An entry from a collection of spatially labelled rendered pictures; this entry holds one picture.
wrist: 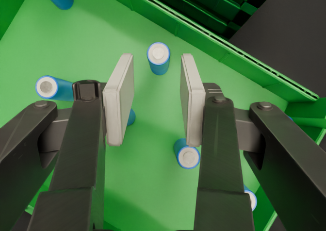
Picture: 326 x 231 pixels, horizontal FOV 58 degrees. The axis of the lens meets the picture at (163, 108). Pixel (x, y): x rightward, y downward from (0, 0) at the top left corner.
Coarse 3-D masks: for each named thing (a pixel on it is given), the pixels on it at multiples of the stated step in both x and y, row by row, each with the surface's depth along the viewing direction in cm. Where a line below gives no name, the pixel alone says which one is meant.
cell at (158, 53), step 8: (152, 48) 23; (160, 48) 22; (168, 48) 23; (152, 56) 23; (160, 56) 22; (168, 56) 23; (152, 64) 23; (160, 64) 23; (168, 64) 26; (160, 72) 27
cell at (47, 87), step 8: (40, 80) 23; (48, 80) 23; (56, 80) 23; (64, 80) 25; (40, 88) 22; (48, 88) 22; (56, 88) 23; (64, 88) 24; (40, 96) 23; (48, 96) 23; (56, 96) 23; (64, 96) 25; (72, 96) 27
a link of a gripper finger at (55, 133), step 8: (64, 112) 13; (104, 112) 14; (56, 120) 12; (64, 120) 12; (104, 120) 14; (48, 128) 12; (56, 128) 12; (64, 128) 12; (104, 128) 14; (40, 136) 12; (48, 136) 12; (56, 136) 12; (104, 136) 14; (40, 144) 12; (48, 144) 12; (56, 144) 13
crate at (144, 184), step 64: (0, 0) 26; (128, 0) 26; (0, 64) 29; (64, 64) 29; (256, 64) 24; (128, 128) 29; (320, 128) 24; (128, 192) 29; (192, 192) 29; (256, 192) 29
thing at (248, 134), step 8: (208, 88) 16; (216, 88) 16; (208, 96) 15; (224, 96) 15; (240, 112) 13; (248, 112) 13; (240, 120) 12; (248, 120) 12; (240, 128) 12; (248, 128) 12; (256, 128) 12; (240, 136) 13; (248, 136) 12; (256, 136) 12; (240, 144) 13; (248, 144) 13; (256, 144) 12; (264, 144) 12; (256, 152) 13; (264, 152) 13
